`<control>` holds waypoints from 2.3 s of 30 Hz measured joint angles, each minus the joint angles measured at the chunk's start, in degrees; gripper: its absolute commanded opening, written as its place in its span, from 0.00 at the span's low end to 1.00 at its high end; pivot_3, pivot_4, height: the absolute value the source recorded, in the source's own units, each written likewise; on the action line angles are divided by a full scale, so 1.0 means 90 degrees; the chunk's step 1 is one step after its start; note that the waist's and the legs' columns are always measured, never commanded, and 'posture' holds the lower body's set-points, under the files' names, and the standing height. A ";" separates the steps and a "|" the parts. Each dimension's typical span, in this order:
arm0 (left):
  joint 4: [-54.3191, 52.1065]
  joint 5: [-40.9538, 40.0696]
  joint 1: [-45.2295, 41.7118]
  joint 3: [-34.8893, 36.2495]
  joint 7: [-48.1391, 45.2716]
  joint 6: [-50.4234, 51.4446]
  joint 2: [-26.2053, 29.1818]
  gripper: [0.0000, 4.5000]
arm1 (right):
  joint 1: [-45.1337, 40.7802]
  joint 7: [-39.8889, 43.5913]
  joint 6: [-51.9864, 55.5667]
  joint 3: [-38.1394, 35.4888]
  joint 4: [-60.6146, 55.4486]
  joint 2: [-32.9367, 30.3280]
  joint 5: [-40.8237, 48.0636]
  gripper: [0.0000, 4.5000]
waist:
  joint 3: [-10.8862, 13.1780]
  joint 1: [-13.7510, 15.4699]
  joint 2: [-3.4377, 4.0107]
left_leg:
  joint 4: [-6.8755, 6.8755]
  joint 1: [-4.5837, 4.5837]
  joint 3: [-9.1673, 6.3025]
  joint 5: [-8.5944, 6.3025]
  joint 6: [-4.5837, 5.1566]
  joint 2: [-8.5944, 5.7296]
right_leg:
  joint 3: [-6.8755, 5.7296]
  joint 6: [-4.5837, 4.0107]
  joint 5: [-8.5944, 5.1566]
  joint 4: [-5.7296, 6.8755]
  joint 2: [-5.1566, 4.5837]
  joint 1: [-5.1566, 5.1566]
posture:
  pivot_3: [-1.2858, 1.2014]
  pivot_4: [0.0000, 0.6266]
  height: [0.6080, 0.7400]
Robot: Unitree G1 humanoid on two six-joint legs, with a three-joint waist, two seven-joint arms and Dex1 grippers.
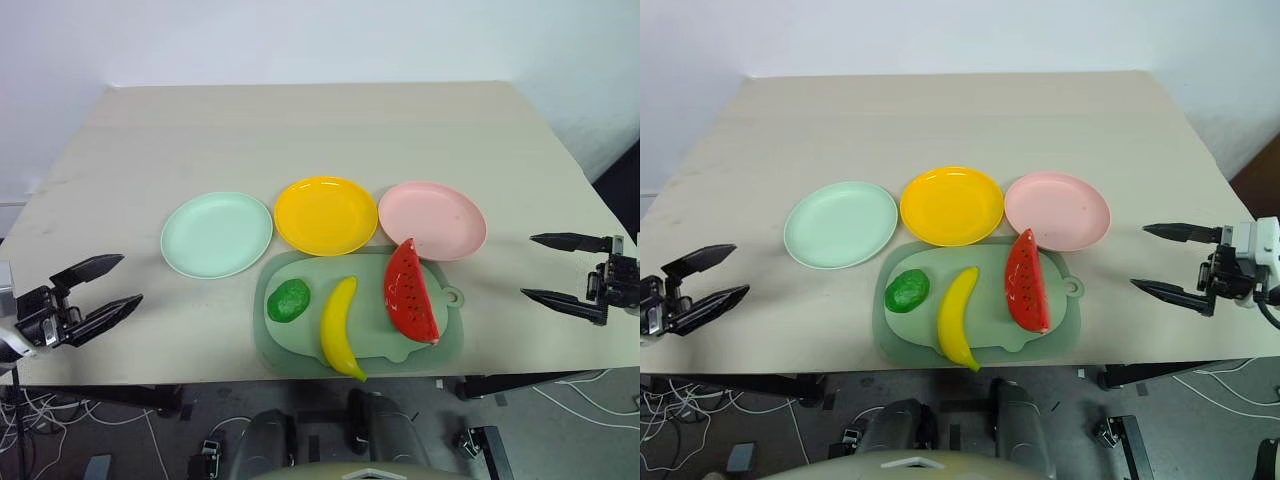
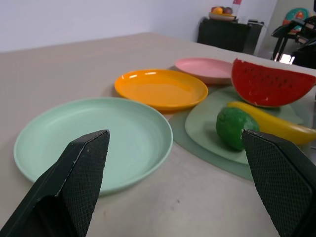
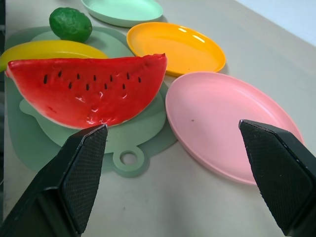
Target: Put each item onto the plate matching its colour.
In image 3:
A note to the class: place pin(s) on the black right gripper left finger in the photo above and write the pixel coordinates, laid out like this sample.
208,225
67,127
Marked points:
74,182

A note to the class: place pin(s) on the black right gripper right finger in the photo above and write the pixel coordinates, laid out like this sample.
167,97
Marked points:
279,177

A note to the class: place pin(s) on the pink plate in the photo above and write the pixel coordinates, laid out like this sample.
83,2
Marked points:
222,123

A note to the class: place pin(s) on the orange plate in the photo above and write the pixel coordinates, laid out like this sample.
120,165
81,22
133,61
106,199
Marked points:
176,48

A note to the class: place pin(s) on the green plate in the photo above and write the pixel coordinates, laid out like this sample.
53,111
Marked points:
123,11

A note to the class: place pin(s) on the green cutting board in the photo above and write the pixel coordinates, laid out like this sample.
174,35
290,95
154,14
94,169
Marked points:
128,138

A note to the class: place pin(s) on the red watermelon slice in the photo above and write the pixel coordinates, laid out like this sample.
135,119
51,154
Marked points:
86,93

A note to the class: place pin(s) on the yellow banana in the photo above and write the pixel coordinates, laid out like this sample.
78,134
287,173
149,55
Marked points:
49,50

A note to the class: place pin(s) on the green lime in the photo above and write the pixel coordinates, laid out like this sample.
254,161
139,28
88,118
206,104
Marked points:
70,24

